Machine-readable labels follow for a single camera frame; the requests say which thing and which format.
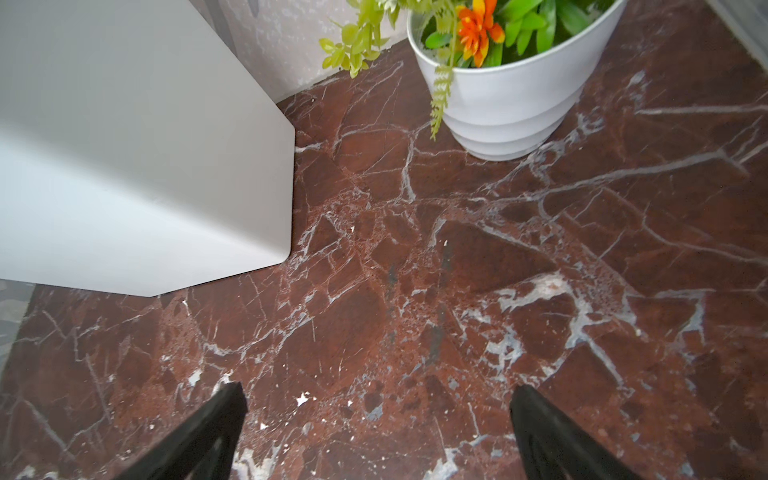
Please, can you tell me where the white trash bin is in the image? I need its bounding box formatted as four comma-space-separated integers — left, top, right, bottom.
1, 1, 295, 297

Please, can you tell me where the white pot flower plant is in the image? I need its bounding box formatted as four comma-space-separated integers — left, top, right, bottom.
319, 0, 626, 161

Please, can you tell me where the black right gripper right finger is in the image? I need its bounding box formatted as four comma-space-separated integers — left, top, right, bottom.
510, 385, 639, 479

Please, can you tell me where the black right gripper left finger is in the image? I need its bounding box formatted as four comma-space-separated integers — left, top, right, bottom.
117, 382, 248, 479

